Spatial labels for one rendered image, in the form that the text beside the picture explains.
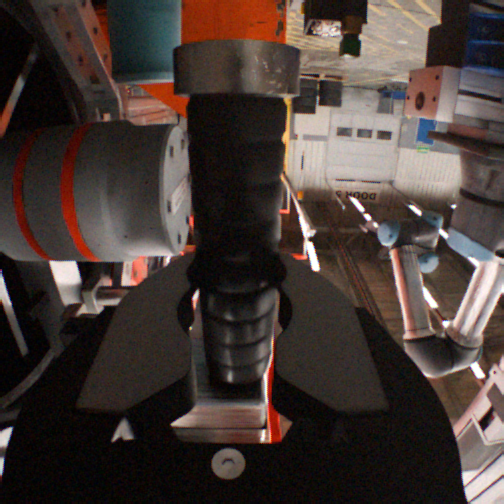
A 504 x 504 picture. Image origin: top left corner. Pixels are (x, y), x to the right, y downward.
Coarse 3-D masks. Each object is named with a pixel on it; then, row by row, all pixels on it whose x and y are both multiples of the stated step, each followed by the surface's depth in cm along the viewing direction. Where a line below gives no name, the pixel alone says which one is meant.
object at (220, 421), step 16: (208, 368) 16; (208, 384) 15; (224, 384) 15; (256, 384) 15; (208, 400) 14; (224, 400) 14; (240, 400) 14; (256, 400) 14; (192, 416) 15; (208, 416) 15; (224, 416) 15; (240, 416) 15; (256, 416) 15; (176, 432) 16; (192, 432) 16; (208, 432) 16; (224, 432) 16; (240, 432) 16; (256, 432) 16
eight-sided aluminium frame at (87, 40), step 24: (48, 0) 27; (72, 0) 27; (48, 24) 30; (72, 24) 30; (96, 24) 34; (72, 48) 35; (96, 48) 35; (72, 72) 38; (96, 72) 39; (96, 96) 43; (120, 96) 44; (96, 120) 46; (96, 264) 50; (120, 264) 50; (0, 432) 19; (0, 456) 19
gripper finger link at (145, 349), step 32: (192, 256) 12; (160, 288) 10; (192, 288) 12; (128, 320) 9; (160, 320) 9; (192, 320) 11; (128, 352) 7; (160, 352) 8; (192, 352) 8; (96, 384) 6; (128, 384) 7; (160, 384) 7; (192, 384) 7; (128, 416) 6; (160, 416) 7
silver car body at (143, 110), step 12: (132, 96) 119; (144, 96) 135; (132, 108) 104; (144, 108) 119; (156, 108) 139; (168, 108) 163; (108, 120) 86; (132, 120) 105; (144, 120) 119; (156, 120) 136; (168, 120) 160; (156, 264) 228
